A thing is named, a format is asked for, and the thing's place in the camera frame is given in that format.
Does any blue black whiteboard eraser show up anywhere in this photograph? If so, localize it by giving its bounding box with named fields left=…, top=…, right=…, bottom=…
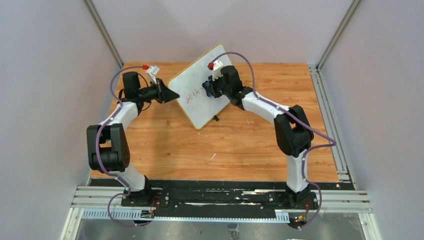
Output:
left=202, top=81, right=213, bottom=97

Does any yellow framed whiteboard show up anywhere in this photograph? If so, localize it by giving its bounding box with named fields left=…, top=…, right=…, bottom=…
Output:
left=167, top=44, right=230, bottom=130

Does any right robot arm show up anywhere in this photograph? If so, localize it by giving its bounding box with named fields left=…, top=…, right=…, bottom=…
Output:
left=202, top=62, right=314, bottom=206

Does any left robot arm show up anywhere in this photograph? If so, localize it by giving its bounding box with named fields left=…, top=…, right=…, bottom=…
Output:
left=86, top=71, right=180, bottom=202

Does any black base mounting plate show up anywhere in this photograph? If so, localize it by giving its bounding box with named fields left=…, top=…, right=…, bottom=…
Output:
left=72, top=178, right=363, bottom=223

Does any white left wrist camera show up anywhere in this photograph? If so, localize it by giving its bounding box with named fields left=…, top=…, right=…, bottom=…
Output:
left=145, top=65, right=160, bottom=85

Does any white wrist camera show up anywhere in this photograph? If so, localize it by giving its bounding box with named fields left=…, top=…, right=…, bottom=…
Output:
left=212, top=60, right=224, bottom=81
left=145, top=65, right=160, bottom=85

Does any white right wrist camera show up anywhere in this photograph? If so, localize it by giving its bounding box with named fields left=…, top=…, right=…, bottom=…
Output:
left=212, top=60, right=224, bottom=81

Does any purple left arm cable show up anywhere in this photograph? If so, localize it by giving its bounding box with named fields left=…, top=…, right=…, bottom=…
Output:
left=95, top=64, right=157, bottom=228

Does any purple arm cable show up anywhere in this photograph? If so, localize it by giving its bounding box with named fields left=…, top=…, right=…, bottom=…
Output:
left=207, top=51, right=337, bottom=230
left=95, top=64, right=157, bottom=228

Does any aluminium corner post left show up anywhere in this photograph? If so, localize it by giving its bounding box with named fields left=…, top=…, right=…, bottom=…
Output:
left=82, top=0, right=124, bottom=68

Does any aluminium corner post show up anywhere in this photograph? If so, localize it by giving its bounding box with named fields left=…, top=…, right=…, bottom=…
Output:
left=82, top=0, right=124, bottom=68
left=316, top=0, right=363, bottom=72

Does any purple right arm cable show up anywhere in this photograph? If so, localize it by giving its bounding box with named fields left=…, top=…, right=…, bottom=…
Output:
left=207, top=51, right=337, bottom=230

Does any aluminium side rail right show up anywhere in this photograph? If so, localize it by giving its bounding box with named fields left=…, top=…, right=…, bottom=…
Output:
left=308, top=64, right=356, bottom=189

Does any aluminium corner post right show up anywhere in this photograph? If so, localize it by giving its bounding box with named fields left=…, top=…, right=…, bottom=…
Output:
left=316, top=0, right=363, bottom=72

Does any aluminium frame rail front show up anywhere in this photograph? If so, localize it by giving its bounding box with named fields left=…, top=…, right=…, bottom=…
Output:
left=60, top=186, right=382, bottom=240

